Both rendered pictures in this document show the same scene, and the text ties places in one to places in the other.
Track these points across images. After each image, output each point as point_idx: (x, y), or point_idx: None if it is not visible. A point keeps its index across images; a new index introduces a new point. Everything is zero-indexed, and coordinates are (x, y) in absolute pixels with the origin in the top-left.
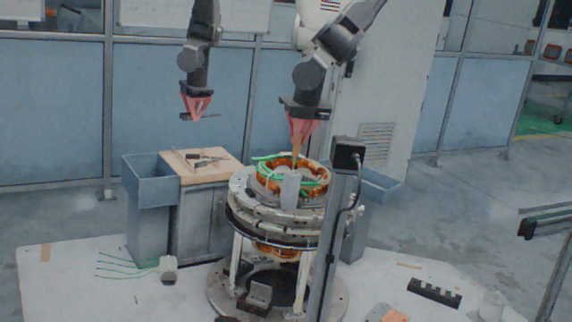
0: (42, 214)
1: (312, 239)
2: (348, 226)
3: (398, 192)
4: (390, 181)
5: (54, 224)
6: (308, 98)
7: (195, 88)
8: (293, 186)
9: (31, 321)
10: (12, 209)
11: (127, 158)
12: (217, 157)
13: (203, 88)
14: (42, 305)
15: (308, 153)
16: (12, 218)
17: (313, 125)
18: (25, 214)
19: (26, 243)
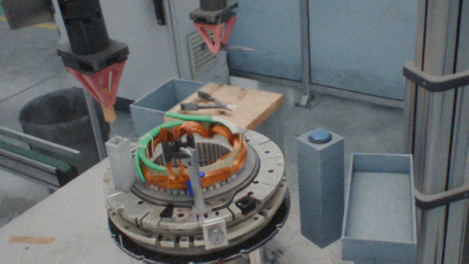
0: (389, 133)
1: (137, 239)
2: (219, 254)
3: (395, 255)
4: (412, 230)
5: (389, 147)
6: (70, 42)
7: (194, 12)
8: (112, 158)
9: (47, 200)
10: (369, 121)
11: (177, 82)
12: (220, 105)
13: (202, 13)
14: (69, 193)
15: (414, 140)
16: (360, 129)
17: (87, 81)
18: (375, 128)
19: (345, 157)
